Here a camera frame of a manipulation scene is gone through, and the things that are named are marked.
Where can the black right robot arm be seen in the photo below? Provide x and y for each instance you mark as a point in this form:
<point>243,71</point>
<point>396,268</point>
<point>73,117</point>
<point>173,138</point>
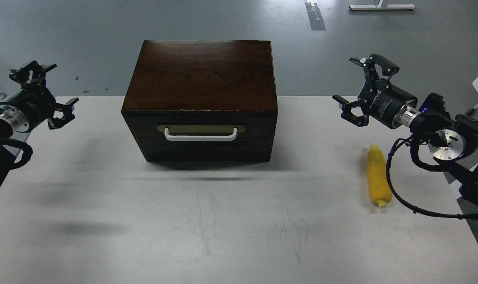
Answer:
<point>437,142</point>

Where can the yellow corn cob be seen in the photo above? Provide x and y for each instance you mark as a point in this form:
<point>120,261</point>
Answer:
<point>379,191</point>

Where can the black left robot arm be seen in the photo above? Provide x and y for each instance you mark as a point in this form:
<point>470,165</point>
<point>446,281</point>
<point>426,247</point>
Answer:
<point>15,153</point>

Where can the wooden drawer with white handle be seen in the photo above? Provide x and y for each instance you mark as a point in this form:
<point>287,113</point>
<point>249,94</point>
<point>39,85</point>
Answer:
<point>200,124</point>

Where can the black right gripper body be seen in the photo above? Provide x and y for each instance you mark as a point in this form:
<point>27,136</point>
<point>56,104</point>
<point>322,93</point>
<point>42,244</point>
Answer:
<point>384,102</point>

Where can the black floor tape strip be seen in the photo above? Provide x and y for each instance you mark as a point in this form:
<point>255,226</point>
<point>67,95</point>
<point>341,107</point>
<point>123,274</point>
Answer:
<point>316,22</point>

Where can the white table leg base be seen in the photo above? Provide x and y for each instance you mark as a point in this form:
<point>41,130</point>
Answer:
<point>380,5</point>

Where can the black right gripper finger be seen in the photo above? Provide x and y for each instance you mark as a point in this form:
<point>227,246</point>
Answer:
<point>346,108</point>
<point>369,64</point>

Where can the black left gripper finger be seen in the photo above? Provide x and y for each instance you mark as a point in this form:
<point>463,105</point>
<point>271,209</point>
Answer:
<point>31,75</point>
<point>67,114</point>

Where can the dark wooden drawer cabinet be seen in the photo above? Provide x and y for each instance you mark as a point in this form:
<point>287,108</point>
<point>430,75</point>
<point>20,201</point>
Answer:
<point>212,77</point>

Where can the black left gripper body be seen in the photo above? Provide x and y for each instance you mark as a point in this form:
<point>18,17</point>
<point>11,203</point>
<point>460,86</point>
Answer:
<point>25,110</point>

